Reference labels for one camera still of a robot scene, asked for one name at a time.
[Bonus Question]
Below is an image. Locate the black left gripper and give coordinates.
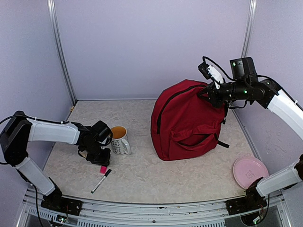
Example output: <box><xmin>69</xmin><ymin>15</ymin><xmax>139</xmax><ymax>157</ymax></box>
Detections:
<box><xmin>82</xmin><ymin>142</ymin><xmax>111</xmax><ymax>166</ymax></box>

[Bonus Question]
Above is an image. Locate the aluminium front rail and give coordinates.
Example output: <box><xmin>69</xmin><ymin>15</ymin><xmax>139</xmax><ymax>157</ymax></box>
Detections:
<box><xmin>13</xmin><ymin>188</ymin><xmax>294</xmax><ymax>227</ymax></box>

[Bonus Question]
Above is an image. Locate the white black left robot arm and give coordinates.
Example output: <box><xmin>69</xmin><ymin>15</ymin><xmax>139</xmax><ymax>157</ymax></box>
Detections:
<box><xmin>0</xmin><ymin>111</ymin><xmax>113</xmax><ymax>210</ymax></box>

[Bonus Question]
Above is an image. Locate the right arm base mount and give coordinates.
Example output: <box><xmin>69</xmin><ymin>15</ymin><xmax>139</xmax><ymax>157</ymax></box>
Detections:
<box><xmin>225</xmin><ymin>187</ymin><xmax>267</xmax><ymax>215</ymax></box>

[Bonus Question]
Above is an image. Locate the green white pen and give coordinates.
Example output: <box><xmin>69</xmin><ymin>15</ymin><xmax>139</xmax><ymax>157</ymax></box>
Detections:
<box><xmin>91</xmin><ymin>169</ymin><xmax>112</xmax><ymax>194</ymax></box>

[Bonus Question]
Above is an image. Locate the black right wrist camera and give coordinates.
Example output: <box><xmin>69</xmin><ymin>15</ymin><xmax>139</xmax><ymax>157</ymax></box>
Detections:
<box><xmin>197</xmin><ymin>56</ymin><xmax>225</xmax><ymax>90</ymax></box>

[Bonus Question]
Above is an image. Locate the pink black highlighter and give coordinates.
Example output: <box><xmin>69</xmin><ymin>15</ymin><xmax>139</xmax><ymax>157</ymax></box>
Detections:
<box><xmin>100</xmin><ymin>166</ymin><xmax>107</xmax><ymax>175</ymax></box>

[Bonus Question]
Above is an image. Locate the white mug with tea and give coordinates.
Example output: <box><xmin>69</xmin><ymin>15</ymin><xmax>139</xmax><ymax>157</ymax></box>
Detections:
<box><xmin>111</xmin><ymin>126</ymin><xmax>132</xmax><ymax>155</ymax></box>

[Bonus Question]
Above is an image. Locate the red student backpack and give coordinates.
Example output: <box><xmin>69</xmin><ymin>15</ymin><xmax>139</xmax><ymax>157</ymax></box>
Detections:
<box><xmin>151</xmin><ymin>79</ymin><xmax>229</xmax><ymax>161</ymax></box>

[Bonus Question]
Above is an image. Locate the right aluminium frame post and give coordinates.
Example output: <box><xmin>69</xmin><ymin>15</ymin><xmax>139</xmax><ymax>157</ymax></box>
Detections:
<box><xmin>241</xmin><ymin>0</ymin><xmax>258</xmax><ymax>58</ymax></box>

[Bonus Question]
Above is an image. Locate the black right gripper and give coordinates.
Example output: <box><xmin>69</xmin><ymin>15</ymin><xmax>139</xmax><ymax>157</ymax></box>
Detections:
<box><xmin>196</xmin><ymin>80</ymin><xmax>250</xmax><ymax>108</ymax></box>

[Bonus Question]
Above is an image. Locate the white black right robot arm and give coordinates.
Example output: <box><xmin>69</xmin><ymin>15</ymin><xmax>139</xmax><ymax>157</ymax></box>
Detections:
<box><xmin>197</xmin><ymin>56</ymin><xmax>303</xmax><ymax>210</ymax></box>

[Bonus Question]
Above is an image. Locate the left aluminium frame post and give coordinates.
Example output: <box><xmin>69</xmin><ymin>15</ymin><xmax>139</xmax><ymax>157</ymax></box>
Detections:
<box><xmin>47</xmin><ymin>0</ymin><xmax>78</xmax><ymax>106</ymax></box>

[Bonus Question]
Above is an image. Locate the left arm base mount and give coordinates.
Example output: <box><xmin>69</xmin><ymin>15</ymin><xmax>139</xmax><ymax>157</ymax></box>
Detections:
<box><xmin>41</xmin><ymin>188</ymin><xmax>83</xmax><ymax>216</ymax></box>

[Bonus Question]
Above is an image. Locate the beige eraser stick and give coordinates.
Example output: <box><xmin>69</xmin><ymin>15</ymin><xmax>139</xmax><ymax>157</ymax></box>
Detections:
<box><xmin>79</xmin><ymin>151</ymin><xmax>87</xmax><ymax>158</ymax></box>

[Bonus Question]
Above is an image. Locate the aluminium frame post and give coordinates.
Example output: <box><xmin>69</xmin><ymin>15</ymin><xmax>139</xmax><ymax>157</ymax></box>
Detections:
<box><xmin>241</xmin><ymin>0</ymin><xmax>258</xmax><ymax>58</ymax></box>
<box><xmin>47</xmin><ymin>0</ymin><xmax>78</xmax><ymax>106</ymax></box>

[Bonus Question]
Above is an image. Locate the pink plate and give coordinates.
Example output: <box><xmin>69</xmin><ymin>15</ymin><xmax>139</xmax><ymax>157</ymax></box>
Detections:
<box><xmin>232</xmin><ymin>156</ymin><xmax>269</xmax><ymax>189</ymax></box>

